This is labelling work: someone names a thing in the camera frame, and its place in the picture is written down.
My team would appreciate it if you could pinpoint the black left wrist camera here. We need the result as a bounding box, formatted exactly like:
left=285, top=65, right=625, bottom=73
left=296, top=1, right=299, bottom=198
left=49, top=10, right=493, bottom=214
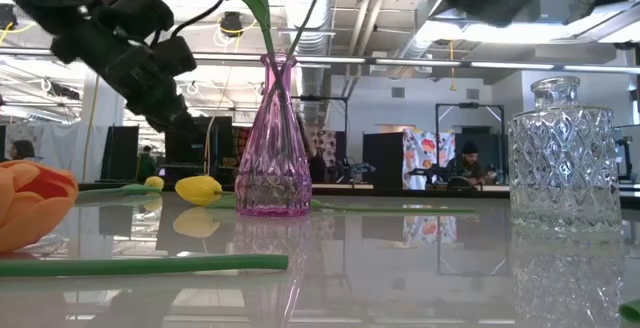
left=152, top=35, right=199, bottom=77

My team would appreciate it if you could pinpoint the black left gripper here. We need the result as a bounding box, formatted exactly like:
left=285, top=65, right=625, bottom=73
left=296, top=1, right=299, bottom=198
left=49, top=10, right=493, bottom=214
left=94, top=0, right=197, bottom=134

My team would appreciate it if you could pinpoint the person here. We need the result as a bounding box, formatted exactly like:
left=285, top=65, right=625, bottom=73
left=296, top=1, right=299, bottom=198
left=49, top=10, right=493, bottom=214
left=444, top=140, right=496, bottom=188
left=9, top=139, right=36, bottom=162
left=137, top=145, right=157, bottom=182

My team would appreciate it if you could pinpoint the black aluminium table frame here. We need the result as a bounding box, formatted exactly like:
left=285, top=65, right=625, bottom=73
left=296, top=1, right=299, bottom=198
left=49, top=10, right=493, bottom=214
left=77, top=181, right=640, bottom=200

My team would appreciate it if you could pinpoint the pink ribbed glass vase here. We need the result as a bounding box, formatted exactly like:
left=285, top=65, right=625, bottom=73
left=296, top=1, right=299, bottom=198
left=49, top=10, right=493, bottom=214
left=234, top=52, right=314, bottom=218

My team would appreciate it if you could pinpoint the white floral fabric sheet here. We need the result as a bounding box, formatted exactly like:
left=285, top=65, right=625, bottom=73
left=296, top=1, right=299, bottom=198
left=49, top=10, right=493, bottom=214
left=402, top=127, right=456, bottom=191

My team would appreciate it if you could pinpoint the yellow artificial tulip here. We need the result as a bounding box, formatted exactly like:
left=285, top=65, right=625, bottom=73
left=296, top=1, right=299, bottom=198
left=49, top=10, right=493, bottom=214
left=174, top=175, right=476, bottom=215
left=77, top=175, right=165, bottom=203

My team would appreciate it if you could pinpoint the clear cut glass vase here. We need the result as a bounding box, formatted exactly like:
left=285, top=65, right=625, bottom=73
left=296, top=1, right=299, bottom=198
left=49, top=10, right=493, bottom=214
left=507, top=75, right=624, bottom=234

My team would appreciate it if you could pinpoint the red patterned fabric sheet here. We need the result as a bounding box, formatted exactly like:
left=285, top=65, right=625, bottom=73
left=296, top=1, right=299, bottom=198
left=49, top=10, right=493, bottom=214
left=307, top=128, right=337, bottom=169

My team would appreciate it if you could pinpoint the long ceiling light strip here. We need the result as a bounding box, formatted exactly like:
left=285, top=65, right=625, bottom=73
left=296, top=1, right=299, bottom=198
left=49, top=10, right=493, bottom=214
left=0, top=46, right=640, bottom=75

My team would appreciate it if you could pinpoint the yellow hanging cable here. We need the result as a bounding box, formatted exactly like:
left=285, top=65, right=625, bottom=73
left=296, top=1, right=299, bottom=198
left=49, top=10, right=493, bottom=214
left=81, top=72, right=102, bottom=184

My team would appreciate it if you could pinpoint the black metal frame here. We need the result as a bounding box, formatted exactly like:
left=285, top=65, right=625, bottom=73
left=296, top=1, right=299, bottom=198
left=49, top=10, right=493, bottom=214
left=433, top=101, right=506, bottom=185

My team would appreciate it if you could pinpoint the large black panel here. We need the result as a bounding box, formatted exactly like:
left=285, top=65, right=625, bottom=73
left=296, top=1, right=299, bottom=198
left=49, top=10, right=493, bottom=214
left=164, top=116, right=234, bottom=184

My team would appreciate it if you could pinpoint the black partition panel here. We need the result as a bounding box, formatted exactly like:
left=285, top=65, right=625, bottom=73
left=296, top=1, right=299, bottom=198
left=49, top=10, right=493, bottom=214
left=362, top=131, right=405, bottom=189
left=99, top=125, right=140, bottom=182

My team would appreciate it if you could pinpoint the black round ceiling device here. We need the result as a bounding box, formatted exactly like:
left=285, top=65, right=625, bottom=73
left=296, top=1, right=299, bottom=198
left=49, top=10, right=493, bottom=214
left=219, top=11, right=245, bottom=38

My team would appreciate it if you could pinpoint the silver ventilation duct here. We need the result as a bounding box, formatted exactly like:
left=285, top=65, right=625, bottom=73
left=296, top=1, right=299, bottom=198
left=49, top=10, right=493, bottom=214
left=277, top=0, right=334, bottom=129

